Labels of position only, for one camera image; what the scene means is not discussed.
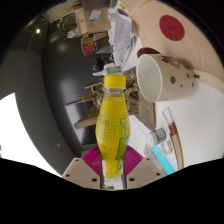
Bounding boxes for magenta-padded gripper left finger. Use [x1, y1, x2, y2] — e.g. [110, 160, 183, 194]
[61, 144, 102, 190]

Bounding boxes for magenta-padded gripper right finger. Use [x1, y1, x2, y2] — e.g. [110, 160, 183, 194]
[121, 145, 166, 190]

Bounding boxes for yellow drink bottle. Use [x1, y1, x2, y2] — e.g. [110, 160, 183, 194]
[95, 74, 131, 188]

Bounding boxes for small glass jar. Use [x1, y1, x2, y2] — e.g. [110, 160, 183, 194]
[146, 127, 167, 147]

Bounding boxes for wooden easel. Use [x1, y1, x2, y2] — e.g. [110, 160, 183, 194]
[83, 81, 104, 96]

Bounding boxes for ceiling lights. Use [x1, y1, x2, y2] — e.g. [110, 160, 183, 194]
[0, 28, 63, 176]

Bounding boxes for clear spray bottle green label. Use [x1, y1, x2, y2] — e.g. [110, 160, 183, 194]
[93, 65, 123, 77]

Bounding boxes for red box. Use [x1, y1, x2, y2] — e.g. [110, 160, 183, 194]
[80, 35, 96, 57]

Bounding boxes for newspaper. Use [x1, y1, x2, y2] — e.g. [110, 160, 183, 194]
[109, 9, 138, 69]

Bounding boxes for beige canvas cloth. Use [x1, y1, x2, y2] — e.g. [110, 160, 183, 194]
[128, 0, 224, 95]

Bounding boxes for flat round red coaster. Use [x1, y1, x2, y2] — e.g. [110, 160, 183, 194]
[158, 14, 186, 42]

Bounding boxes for cardboard box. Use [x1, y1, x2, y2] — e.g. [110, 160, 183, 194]
[74, 7, 112, 36]

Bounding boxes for black wall screen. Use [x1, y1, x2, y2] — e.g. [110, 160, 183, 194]
[64, 99, 101, 148]

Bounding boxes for white spotted mug brown handle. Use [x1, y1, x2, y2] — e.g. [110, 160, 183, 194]
[135, 47, 200, 103]

